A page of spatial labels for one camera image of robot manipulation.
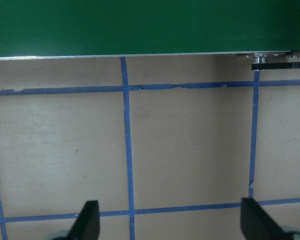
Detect green conveyor belt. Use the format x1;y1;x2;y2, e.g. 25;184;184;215
0;0;300;72

